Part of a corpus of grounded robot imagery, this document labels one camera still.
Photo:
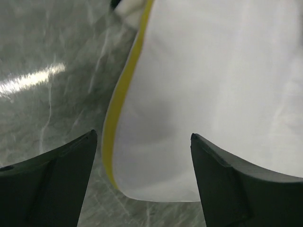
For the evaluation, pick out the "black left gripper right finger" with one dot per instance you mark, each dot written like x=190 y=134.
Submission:
x=237 y=193

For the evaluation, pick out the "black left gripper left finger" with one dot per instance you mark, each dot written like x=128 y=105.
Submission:
x=49 y=189

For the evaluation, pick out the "white pillow with yellow edge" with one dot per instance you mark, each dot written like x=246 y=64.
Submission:
x=229 y=70

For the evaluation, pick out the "black white checkered pillowcase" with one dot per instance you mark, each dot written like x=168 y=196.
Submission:
x=129 y=11

